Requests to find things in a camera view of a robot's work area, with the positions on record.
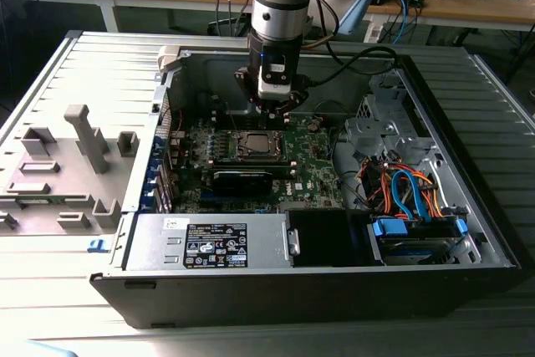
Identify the silver metal drive cage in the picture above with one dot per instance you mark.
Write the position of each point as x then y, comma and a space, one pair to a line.
376, 131

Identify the green motherboard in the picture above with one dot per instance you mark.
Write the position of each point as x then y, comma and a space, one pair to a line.
311, 164

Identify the pale blue object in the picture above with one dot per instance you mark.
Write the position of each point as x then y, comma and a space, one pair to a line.
46, 350

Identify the hard disk in blue carrier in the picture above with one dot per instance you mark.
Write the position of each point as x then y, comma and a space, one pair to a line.
390, 229

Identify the grey power supply unit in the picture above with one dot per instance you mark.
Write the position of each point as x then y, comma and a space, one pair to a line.
146, 244

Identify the white power strip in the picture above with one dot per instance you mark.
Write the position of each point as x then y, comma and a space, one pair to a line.
373, 33

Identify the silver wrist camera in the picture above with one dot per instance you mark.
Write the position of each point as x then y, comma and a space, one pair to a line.
273, 87

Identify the grey plastic parts rack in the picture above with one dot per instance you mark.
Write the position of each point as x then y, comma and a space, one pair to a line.
71, 164

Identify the green RAM stick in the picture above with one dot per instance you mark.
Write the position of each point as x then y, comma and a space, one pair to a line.
37, 200

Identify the silver CPU with green edge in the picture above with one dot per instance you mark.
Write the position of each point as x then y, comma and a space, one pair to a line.
259, 143

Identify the blue plastic clip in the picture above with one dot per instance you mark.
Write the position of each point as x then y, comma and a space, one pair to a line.
97, 245

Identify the CPU socket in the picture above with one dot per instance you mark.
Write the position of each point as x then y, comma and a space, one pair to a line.
262, 155

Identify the black graphics card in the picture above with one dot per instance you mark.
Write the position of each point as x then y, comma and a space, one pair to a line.
240, 183

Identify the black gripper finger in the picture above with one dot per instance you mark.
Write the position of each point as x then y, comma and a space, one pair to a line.
248, 85
297, 100

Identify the black open PC case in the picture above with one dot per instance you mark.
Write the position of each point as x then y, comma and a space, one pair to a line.
251, 302

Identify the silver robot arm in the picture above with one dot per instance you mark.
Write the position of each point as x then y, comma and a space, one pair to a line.
280, 18

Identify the expansion slot bracket panel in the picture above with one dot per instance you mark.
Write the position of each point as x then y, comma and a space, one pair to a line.
161, 173

